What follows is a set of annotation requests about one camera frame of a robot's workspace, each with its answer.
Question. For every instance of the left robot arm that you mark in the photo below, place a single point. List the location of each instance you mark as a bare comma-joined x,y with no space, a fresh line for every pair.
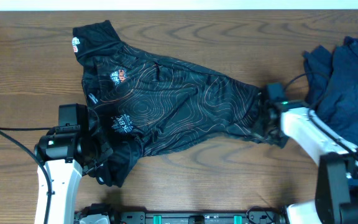
71,150

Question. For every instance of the black orange patterned jersey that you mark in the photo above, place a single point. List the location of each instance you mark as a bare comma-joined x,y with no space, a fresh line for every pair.
150,105

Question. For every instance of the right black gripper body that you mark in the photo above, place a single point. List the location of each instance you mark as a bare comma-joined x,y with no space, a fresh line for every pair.
271,134

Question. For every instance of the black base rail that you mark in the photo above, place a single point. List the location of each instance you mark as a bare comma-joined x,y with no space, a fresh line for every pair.
179,218

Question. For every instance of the navy blue garment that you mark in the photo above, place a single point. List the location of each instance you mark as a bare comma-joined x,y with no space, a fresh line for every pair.
335,74

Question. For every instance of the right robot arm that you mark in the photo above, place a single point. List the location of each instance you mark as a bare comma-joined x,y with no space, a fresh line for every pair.
336,196

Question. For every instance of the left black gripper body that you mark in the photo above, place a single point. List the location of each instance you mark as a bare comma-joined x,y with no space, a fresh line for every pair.
99,150

